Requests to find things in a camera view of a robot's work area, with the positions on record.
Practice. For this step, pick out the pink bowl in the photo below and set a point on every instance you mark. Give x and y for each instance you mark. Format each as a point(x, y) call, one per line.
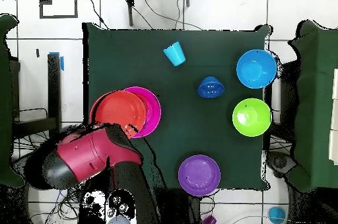
point(153, 113)

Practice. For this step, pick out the black tripod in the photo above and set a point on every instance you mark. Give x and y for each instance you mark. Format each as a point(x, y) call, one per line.
point(130, 2)

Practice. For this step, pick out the purple cup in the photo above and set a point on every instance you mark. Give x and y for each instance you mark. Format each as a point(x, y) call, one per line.
point(209, 220)

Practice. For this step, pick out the black grey floor device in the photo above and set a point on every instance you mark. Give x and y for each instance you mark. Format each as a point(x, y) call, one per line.
point(280, 162)

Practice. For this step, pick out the small dark blue bowl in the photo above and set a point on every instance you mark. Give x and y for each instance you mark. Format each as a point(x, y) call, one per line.
point(211, 88)

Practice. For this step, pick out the purple bowl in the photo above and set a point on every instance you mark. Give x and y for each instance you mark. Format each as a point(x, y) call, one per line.
point(199, 175)

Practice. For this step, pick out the light blue bowl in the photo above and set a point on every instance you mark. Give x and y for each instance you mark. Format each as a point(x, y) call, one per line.
point(256, 69)

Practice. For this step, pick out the large orange bowl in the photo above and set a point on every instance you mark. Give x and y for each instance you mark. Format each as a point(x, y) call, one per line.
point(118, 110)

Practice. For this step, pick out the dark green table cloth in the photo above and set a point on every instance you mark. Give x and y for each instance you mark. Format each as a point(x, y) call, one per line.
point(184, 62)

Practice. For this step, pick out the black metal frame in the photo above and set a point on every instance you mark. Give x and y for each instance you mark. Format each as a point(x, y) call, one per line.
point(54, 102)

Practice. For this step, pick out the green cloth side table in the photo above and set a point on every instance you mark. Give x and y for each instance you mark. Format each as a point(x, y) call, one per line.
point(317, 102)
point(5, 102)

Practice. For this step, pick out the lime green bowl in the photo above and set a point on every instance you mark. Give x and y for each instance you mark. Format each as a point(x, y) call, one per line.
point(250, 115)

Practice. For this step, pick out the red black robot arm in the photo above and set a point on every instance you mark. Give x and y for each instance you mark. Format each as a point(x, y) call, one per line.
point(84, 152)

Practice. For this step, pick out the light blue cup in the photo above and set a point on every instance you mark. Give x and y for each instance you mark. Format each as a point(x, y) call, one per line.
point(276, 214)
point(174, 54)

